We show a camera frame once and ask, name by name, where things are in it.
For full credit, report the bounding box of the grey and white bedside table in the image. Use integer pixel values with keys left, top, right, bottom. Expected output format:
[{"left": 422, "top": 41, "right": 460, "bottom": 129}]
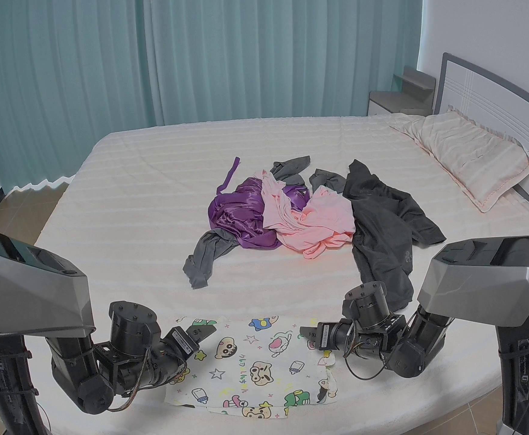
[{"left": 369, "top": 66, "right": 436, "bottom": 116}]

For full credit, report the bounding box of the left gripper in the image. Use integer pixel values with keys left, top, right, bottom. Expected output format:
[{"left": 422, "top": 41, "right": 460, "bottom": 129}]
[{"left": 162, "top": 323, "right": 218, "bottom": 362}]

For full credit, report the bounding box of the purple garment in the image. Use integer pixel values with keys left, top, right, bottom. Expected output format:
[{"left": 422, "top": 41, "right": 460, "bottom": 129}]
[{"left": 208, "top": 156, "right": 310, "bottom": 249}]

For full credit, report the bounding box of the dark grey garment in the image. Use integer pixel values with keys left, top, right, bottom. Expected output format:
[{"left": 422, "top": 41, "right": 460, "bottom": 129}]
[{"left": 342, "top": 159, "right": 447, "bottom": 312}]

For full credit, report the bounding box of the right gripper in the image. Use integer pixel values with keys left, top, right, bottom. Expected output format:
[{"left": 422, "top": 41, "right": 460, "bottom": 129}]
[{"left": 312, "top": 321, "right": 343, "bottom": 351}]

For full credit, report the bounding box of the white printed pyjama top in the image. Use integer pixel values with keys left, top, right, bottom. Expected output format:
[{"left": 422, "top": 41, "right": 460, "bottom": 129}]
[{"left": 165, "top": 315, "right": 338, "bottom": 420}]

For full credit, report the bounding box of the bed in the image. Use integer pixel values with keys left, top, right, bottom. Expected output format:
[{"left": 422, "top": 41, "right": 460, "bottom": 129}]
[{"left": 34, "top": 53, "right": 529, "bottom": 435}]

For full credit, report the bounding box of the pink garment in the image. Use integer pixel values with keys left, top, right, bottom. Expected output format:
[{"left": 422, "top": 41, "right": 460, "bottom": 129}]
[{"left": 261, "top": 169, "right": 356, "bottom": 261}]

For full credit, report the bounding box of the cream pillow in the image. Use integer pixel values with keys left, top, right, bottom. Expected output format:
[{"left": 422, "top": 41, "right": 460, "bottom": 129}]
[{"left": 390, "top": 105, "right": 529, "bottom": 213}]

